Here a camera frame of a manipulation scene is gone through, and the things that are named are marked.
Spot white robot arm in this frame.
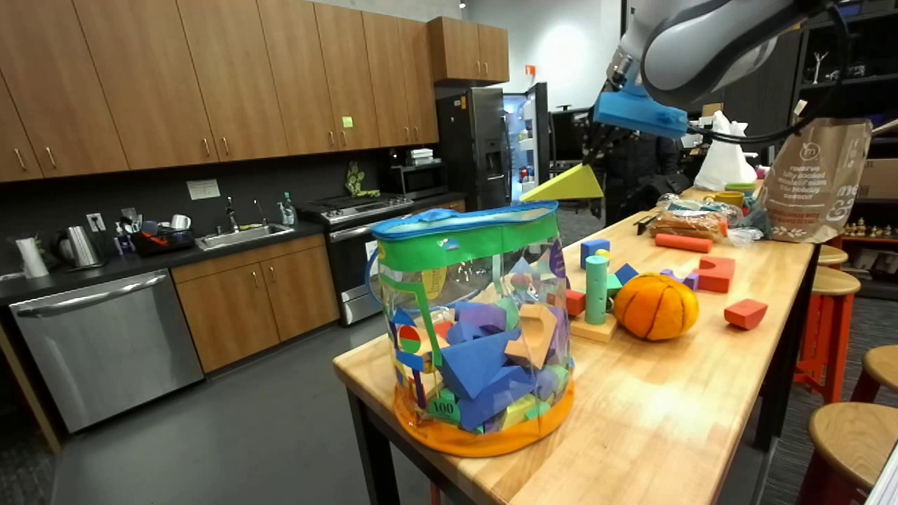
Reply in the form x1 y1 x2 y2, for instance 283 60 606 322
606 0 842 107

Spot white plastic bag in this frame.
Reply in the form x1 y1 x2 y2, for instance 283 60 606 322
693 112 758 192

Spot yellow foam block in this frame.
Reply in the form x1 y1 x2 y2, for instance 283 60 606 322
525 162 602 203

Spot wooden stool near right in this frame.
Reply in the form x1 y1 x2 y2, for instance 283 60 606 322
800 401 898 505

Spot paper towel roll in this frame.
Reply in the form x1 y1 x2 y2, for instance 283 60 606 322
17 235 46 281

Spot blue camera mount on wrist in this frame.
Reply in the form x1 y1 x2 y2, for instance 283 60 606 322
592 84 689 137

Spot orange plush pumpkin ball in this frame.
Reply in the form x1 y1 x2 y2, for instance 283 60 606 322
613 276 699 342

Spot wooden stool orange legs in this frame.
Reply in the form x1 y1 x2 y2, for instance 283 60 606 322
794 267 860 401

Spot stainless steel dishwasher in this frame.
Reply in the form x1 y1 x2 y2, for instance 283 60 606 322
11 269 201 433

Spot bagged bread loaf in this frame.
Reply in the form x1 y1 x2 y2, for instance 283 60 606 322
648 194 739 241

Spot brown paper bag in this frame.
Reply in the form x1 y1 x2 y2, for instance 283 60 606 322
759 117 873 245

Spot wooden stool middle right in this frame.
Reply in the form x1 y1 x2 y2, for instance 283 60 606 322
853 346 898 401

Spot blue block yellow circle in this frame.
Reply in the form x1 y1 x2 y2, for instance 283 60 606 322
579 238 609 269

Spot small red foam block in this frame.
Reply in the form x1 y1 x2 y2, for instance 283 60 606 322
724 300 765 332

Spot red foam arch block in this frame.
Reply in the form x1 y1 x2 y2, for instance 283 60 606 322
696 259 734 291

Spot stainless steel oven range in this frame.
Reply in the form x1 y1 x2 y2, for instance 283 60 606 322
313 192 464 326

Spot clear toy bag green rim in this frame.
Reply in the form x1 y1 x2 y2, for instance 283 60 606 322
369 203 574 458

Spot blue foam block on table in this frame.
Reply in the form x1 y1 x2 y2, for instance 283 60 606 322
613 263 638 286

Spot kitchen sink with faucet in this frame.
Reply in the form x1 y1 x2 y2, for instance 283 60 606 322
196 200 292 252

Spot black refrigerator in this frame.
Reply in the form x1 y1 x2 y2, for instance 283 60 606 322
436 81 549 207

